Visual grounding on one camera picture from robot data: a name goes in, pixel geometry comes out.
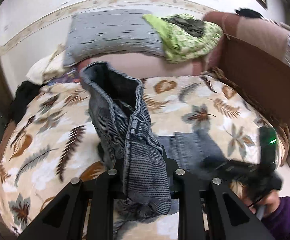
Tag grey quilted pillow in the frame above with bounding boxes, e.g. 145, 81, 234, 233
63, 9, 165, 67

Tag person right hand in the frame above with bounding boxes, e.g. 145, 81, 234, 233
241, 188, 280, 218

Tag pink sofa cushion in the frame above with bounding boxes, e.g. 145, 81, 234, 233
77, 53, 203, 79

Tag purple sleeve forearm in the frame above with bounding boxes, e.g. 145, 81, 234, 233
261, 197, 290, 239

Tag green patterned folded blanket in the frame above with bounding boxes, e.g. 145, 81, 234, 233
143, 14, 223, 63

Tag dark grey crumpled garment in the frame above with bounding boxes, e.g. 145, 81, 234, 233
162, 15, 205, 38

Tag grey acid-wash denim pants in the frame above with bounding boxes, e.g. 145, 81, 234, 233
80, 62, 225, 222

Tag white floral pillow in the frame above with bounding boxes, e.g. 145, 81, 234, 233
26, 44, 66, 85

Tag black cloth at bed edge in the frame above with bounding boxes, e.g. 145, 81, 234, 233
9, 81, 45, 124

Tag black item on sofa top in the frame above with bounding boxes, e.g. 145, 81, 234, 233
235, 8, 263, 19

